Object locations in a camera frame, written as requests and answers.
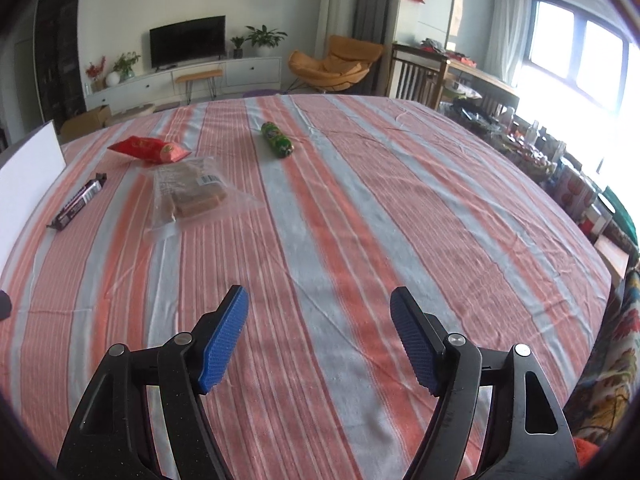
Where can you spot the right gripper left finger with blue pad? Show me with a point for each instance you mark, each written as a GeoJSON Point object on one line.
{"type": "Point", "coordinates": [110, 436]}

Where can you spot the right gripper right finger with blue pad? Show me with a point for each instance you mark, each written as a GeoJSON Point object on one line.
{"type": "Point", "coordinates": [506, 393]}

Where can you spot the snickers chocolate bar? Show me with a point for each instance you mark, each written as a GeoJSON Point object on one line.
{"type": "Point", "coordinates": [78, 202]}

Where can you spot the floral cushion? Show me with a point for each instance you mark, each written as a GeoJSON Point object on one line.
{"type": "Point", "coordinates": [610, 380]}

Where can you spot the white storage box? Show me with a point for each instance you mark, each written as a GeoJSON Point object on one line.
{"type": "Point", "coordinates": [28, 169]}

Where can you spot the cardboard box on floor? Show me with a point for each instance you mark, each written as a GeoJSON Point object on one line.
{"type": "Point", "coordinates": [85, 123]}

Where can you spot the red snack packet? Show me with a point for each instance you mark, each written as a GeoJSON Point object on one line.
{"type": "Point", "coordinates": [151, 150]}

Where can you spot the clear bag brown cakes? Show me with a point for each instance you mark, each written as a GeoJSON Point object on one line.
{"type": "Point", "coordinates": [191, 193]}

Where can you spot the red flowers vase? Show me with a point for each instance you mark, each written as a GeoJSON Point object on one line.
{"type": "Point", "coordinates": [94, 72]}

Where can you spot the green plant white vase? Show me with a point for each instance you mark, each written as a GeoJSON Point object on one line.
{"type": "Point", "coordinates": [123, 68]}

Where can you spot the wooden stool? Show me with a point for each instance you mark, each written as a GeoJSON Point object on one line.
{"type": "Point", "coordinates": [209, 76]}

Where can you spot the striped red grey tablecloth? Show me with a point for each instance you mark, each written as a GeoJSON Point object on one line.
{"type": "Point", "coordinates": [377, 194]}

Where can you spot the green snack roll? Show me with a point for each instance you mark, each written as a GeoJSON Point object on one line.
{"type": "Point", "coordinates": [280, 144]}

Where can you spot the white tv cabinet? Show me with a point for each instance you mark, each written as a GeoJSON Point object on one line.
{"type": "Point", "coordinates": [242, 75]}

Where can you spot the black television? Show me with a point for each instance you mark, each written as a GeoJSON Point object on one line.
{"type": "Point", "coordinates": [187, 41]}

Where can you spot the small potted plant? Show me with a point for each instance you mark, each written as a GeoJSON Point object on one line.
{"type": "Point", "coordinates": [237, 44]}

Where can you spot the potted green plant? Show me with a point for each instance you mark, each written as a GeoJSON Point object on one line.
{"type": "Point", "coordinates": [264, 40]}

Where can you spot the wooden dining chair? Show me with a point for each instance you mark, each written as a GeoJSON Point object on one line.
{"type": "Point", "coordinates": [417, 75]}

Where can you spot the orange lounge chair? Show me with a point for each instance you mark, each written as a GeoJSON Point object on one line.
{"type": "Point", "coordinates": [347, 63]}

